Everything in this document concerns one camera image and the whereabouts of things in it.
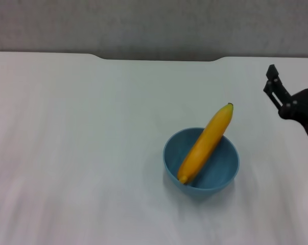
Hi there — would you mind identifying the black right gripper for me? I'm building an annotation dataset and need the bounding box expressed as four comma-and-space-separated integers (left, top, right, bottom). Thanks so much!
263, 56, 308, 154

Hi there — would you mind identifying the yellow plastic banana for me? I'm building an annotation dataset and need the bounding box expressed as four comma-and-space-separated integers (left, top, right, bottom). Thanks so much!
177, 103, 234, 185

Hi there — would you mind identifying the blue plastic bowl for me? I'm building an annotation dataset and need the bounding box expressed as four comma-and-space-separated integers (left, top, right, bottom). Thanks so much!
162, 128, 240, 197

